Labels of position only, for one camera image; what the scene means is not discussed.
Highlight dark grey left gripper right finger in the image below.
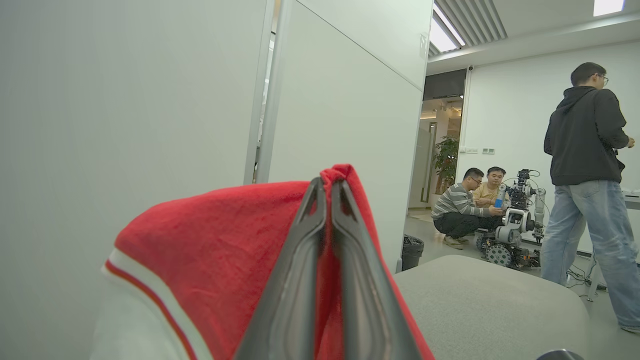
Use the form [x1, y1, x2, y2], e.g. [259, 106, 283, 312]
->
[331, 179, 423, 360]

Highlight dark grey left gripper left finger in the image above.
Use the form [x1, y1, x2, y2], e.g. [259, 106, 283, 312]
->
[233, 176, 328, 360]

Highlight red garment with white trim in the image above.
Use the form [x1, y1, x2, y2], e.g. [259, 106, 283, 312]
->
[90, 163, 436, 360]

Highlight black trash bin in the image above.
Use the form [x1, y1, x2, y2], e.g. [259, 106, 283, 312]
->
[401, 235, 425, 272]

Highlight crouching person in striped sweater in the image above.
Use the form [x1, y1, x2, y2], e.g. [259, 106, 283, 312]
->
[431, 167, 506, 250]

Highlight grey sofa cushion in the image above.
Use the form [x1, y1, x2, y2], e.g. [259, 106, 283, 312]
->
[394, 255, 591, 360]

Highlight green potted plant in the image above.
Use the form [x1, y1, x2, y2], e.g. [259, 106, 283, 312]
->
[433, 136, 460, 195]

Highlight crouching person in beige shirt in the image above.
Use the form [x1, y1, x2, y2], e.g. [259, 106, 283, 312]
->
[472, 166, 512, 210]

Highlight white partition panel behind sofa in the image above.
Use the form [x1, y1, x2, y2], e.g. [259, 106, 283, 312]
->
[269, 0, 435, 273]

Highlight wheeled robot with grey arms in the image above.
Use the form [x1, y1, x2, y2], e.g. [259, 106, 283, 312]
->
[477, 169, 547, 270]

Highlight wide white partition panel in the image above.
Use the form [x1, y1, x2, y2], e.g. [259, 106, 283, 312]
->
[0, 0, 274, 360]

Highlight long ceiling light strip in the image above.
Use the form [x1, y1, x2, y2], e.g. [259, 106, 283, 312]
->
[433, 4, 466, 47]
[429, 18, 459, 54]

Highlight standing person in black hoodie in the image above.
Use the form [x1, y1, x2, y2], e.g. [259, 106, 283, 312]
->
[540, 62, 640, 334]

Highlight square ceiling light panel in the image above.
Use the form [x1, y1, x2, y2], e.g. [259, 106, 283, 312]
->
[593, 0, 626, 17]

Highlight glass door with metal frame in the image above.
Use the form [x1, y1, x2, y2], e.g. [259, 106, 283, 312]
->
[419, 122, 439, 204]

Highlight grey metal partition post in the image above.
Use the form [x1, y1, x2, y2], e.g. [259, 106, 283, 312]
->
[243, 0, 297, 186]

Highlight black cables on floor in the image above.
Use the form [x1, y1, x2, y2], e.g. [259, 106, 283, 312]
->
[566, 264, 608, 292]

